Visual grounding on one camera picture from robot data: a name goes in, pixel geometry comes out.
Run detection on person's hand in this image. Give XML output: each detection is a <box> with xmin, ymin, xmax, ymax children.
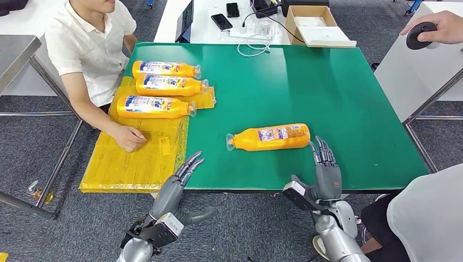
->
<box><xmin>399</xmin><ymin>10</ymin><xmax>463</xmax><ymax>45</ymax></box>

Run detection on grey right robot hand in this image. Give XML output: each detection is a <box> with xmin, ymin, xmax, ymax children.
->
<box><xmin>290</xmin><ymin>135</ymin><xmax>343</xmax><ymax>204</ymax></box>

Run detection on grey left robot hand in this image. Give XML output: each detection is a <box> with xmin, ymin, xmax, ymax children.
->
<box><xmin>143</xmin><ymin>151</ymin><xmax>216</xmax><ymax>228</ymax></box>

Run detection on person's right hand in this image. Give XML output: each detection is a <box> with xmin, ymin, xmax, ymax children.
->
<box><xmin>112</xmin><ymin>124</ymin><xmax>149</xmax><ymax>153</ymax></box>

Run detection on orange detergent bottle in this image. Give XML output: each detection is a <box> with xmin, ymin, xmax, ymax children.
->
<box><xmin>225</xmin><ymin>123</ymin><xmax>311</xmax><ymax>152</ymax></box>
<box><xmin>132</xmin><ymin>60</ymin><xmax>202</xmax><ymax>80</ymax></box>
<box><xmin>116</xmin><ymin>95</ymin><xmax>198</xmax><ymax>120</ymax></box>
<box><xmin>135</xmin><ymin>74</ymin><xmax>210</xmax><ymax>98</ymax></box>

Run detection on round handheld controller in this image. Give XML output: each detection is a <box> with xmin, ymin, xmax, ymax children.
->
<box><xmin>406</xmin><ymin>21</ymin><xmax>439</xmax><ymax>51</ymax></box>

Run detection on yellow taped cardboard sheet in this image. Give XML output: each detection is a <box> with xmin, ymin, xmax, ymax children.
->
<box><xmin>79</xmin><ymin>76</ymin><xmax>217</xmax><ymax>194</ymax></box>

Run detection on worn sneaker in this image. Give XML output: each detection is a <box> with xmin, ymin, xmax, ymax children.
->
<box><xmin>312</xmin><ymin>235</ymin><xmax>330</xmax><ymax>261</ymax></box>

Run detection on green table mat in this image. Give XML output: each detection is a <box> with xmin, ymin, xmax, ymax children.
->
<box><xmin>123</xmin><ymin>42</ymin><xmax>430</xmax><ymax>192</ymax></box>

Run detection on person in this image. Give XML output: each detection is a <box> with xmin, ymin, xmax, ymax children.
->
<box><xmin>45</xmin><ymin>0</ymin><xmax>149</xmax><ymax>153</ymax></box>
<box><xmin>312</xmin><ymin>10</ymin><xmax>463</xmax><ymax>262</ymax></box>

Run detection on yellow floor hook item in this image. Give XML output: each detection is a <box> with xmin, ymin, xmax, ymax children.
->
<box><xmin>26</xmin><ymin>181</ymin><xmax>55</xmax><ymax>205</ymax></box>

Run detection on white box lid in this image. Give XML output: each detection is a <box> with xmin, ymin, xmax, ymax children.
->
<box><xmin>297</xmin><ymin>26</ymin><xmax>358</xmax><ymax>47</ymax></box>

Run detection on white desk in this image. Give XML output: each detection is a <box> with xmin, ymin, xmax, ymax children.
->
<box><xmin>153</xmin><ymin>0</ymin><xmax>292</xmax><ymax>46</ymax></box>

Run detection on dark tablet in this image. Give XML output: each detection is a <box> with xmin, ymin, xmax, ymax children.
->
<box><xmin>174</xmin><ymin>0</ymin><xmax>194</xmax><ymax>44</ymax></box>

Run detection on white padded packet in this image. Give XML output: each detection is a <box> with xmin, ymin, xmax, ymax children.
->
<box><xmin>294</xmin><ymin>16</ymin><xmax>328</xmax><ymax>28</ymax></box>

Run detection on black smartphone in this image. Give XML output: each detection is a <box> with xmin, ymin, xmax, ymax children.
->
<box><xmin>211</xmin><ymin>14</ymin><xmax>233</xmax><ymax>31</ymax></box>
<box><xmin>225</xmin><ymin>2</ymin><xmax>240</xmax><ymax>19</ymax></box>

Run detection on open cardboard box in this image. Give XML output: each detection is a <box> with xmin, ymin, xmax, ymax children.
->
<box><xmin>285</xmin><ymin>5</ymin><xmax>358</xmax><ymax>49</ymax></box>

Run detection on black bag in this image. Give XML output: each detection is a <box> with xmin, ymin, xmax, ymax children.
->
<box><xmin>0</xmin><ymin>0</ymin><xmax>29</xmax><ymax>17</ymax></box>

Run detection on black charger device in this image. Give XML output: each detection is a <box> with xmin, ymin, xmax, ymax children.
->
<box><xmin>252</xmin><ymin>0</ymin><xmax>279</xmax><ymax>19</ymax></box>

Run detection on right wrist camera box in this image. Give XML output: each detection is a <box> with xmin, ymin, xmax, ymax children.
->
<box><xmin>281</xmin><ymin>181</ymin><xmax>321</xmax><ymax>212</ymax></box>

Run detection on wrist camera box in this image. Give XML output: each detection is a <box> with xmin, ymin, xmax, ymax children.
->
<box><xmin>281</xmin><ymin>181</ymin><xmax>321</xmax><ymax>212</ymax></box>
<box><xmin>139</xmin><ymin>212</ymin><xmax>185</xmax><ymax>249</ymax></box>

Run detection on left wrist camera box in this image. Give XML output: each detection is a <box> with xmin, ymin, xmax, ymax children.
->
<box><xmin>139</xmin><ymin>212</ymin><xmax>185</xmax><ymax>249</ymax></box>

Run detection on blue metal frame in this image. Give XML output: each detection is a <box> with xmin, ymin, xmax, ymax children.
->
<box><xmin>406</xmin><ymin>0</ymin><xmax>423</xmax><ymax>15</ymax></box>

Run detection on white cable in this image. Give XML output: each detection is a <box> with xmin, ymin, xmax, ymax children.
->
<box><xmin>236</xmin><ymin>34</ymin><xmax>275</xmax><ymax>58</ymax></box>

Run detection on black cable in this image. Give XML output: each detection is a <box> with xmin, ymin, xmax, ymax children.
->
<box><xmin>241</xmin><ymin>11</ymin><xmax>306</xmax><ymax>45</ymax></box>

